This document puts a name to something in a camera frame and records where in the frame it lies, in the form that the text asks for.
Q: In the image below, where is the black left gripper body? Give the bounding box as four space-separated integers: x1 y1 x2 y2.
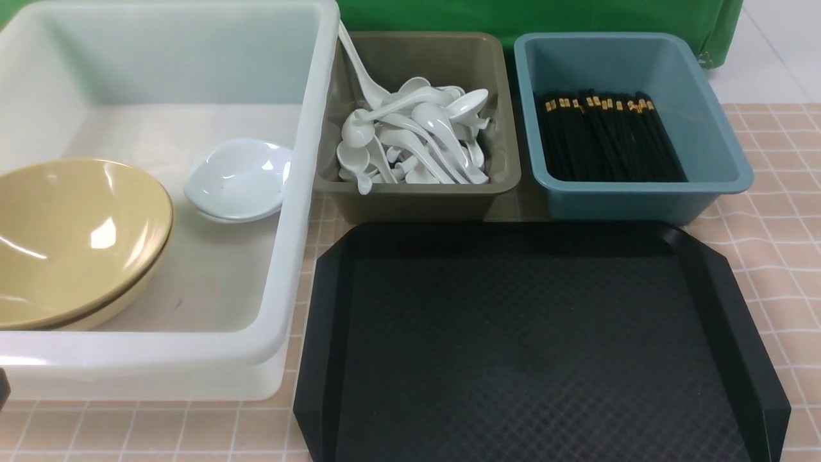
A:
0 368 11 411

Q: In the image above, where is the yellow noodle bowl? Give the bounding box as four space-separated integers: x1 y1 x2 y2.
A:
2 158 174 330

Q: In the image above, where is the white square side dish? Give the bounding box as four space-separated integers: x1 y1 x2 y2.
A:
183 138 295 219

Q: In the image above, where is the white soup spoon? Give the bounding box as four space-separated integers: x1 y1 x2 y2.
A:
352 87 455 122

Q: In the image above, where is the yellow bowl in tub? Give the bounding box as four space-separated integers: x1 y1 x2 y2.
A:
49 241 170 331

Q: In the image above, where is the large white plastic tub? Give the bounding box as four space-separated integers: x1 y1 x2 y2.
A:
2 1 339 401

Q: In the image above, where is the white dish in tub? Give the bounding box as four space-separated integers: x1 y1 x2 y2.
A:
192 206 282 223

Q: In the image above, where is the black serving tray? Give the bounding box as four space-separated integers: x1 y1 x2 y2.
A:
293 222 791 461

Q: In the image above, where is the long white spoon leaning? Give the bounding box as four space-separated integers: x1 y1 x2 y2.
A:
338 21 390 109

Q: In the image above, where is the pile of white spoons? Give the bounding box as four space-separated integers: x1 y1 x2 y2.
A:
336 77 490 195

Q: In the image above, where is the olive plastic spoon bin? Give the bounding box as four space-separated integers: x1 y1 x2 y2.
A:
314 31 521 225

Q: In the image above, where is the bundle of black chopsticks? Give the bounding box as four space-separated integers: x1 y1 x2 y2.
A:
534 89 688 182

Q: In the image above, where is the blue plastic chopstick bin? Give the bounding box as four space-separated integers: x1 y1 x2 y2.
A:
513 32 754 225

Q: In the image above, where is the pink checkered tablecloth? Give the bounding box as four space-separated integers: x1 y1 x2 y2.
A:
2 103 820 461

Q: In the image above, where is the green cloth backdrop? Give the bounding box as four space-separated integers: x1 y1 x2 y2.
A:
338 1 743 69

